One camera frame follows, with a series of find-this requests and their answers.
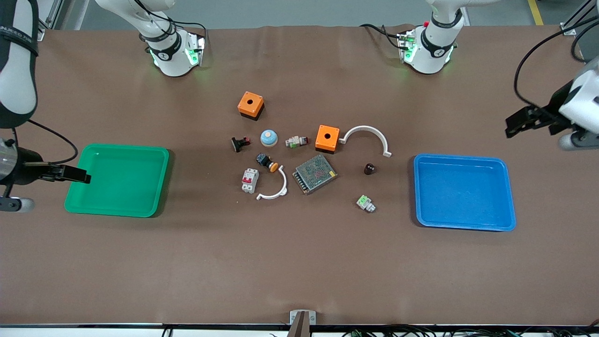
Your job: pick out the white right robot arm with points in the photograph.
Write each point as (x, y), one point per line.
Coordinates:
(18, 70)

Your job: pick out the white green red pushbutton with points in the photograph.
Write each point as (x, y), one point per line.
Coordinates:
(296, 141)

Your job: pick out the blue dome button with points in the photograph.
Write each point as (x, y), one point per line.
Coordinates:
(269, 137)

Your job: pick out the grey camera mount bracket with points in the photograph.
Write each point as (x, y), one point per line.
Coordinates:
(302, 320)

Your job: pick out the black cylindrical capacitor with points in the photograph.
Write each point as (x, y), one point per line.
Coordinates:
(369, 169)

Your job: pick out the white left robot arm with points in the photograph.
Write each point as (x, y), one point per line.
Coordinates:
(433, 51)

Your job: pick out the orange black button box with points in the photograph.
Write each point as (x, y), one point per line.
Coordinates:
(251, 104)
(327, 137)

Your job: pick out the green plastic tray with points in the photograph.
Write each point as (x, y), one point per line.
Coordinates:
(117, 180)

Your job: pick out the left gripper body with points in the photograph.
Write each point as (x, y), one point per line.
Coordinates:
(555, 110)

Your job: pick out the green grey connector lower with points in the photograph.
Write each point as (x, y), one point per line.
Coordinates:
(365, 203)

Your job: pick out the white red circuit breaker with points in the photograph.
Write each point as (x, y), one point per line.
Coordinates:
(250, 180)

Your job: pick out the black orange-capped pushbutton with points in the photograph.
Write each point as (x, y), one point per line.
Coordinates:
(266, 161)

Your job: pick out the metal mesh power supply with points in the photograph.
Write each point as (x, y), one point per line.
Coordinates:
(315, 173)

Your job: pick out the blue plastic tray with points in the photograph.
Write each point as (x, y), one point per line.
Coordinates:
(463, 192)

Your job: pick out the black red switch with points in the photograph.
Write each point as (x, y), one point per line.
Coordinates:
(239, 143)

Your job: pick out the small white arc bracket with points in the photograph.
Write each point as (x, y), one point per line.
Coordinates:
(282, 185)

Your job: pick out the brown table mat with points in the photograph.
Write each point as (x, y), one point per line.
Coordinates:
(299, 262)

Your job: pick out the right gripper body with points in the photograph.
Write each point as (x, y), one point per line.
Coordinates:
(27, 167)

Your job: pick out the large white arc bracket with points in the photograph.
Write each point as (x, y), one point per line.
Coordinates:
(369, 129)

